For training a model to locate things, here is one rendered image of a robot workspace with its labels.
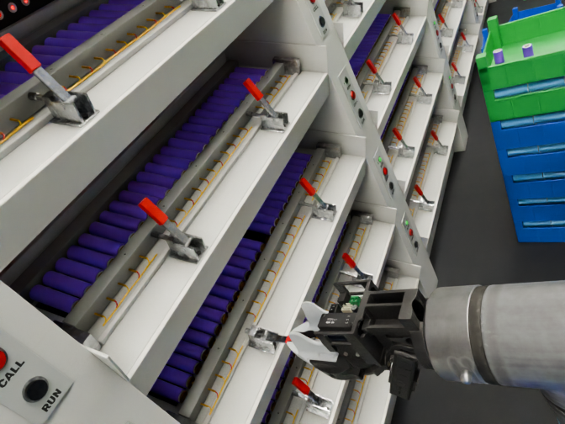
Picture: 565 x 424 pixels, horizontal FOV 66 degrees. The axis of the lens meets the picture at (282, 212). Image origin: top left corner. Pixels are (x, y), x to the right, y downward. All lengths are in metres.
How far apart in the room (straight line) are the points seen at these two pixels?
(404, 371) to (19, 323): 0.38
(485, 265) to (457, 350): 0.90
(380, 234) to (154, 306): 0.62
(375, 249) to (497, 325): 0.59
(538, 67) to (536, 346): 0.72
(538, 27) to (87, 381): 1.12
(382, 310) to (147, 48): 0.40
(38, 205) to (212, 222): 0.22
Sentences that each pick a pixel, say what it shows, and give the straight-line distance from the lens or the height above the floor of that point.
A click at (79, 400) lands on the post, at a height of 0.75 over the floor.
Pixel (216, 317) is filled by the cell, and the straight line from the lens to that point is 0.67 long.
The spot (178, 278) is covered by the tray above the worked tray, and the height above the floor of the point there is 0.72.
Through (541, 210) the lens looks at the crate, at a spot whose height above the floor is 0.12.
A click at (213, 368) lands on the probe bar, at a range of 0.63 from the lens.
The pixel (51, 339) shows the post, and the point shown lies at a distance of 0.43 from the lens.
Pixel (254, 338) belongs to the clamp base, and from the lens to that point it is 0.64.
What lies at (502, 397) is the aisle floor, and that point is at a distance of 1.11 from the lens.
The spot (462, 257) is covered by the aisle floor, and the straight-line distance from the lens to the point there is 1.36.
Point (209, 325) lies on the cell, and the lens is 0.67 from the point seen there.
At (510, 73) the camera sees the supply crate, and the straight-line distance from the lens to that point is 1.05.
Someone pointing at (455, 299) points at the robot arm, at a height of 0.64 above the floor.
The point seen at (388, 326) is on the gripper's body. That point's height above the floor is 0.63.
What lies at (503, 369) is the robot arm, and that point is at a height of 0.62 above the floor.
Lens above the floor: 0.99
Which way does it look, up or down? 32 degrees down
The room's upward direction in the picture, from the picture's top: 32 degrees counter-clockwise
